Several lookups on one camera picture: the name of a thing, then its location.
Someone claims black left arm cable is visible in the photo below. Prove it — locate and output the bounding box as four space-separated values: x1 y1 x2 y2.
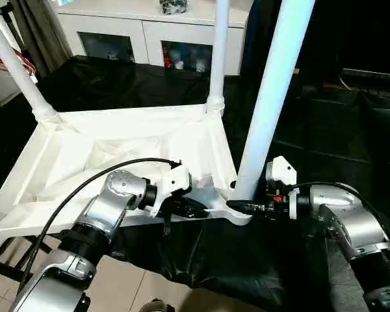
13 158 183 306

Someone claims white cabinet with glass doors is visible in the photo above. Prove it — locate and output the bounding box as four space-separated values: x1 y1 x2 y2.
55 0 254 76

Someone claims grey curtain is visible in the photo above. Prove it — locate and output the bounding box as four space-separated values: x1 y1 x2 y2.
12 0 73 76

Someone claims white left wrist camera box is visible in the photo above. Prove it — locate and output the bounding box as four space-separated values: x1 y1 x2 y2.
149 162 193 218

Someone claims white plastic table top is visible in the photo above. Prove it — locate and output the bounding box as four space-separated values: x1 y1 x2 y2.
0 103 253 251

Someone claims black plastic mat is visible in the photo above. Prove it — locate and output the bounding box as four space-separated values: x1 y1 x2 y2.
0 55 390 312

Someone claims black horizontal rail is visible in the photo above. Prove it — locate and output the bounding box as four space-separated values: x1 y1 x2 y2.
341 68 390 84

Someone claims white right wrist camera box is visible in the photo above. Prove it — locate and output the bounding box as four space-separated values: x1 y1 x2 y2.
265 156 298 218

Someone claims black metal table frame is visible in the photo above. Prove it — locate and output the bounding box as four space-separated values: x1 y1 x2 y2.
0 237 53 283

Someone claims white plastic table leg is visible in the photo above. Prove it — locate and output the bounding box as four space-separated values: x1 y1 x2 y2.
226 0 316 225
206 0 230 115
0 10 60 124

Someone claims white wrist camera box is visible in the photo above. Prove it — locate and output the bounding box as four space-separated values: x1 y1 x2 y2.
265 156 298 218
149 162 193 218

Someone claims dark object on cabinet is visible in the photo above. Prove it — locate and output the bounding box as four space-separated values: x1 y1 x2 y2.
160 0 189 15

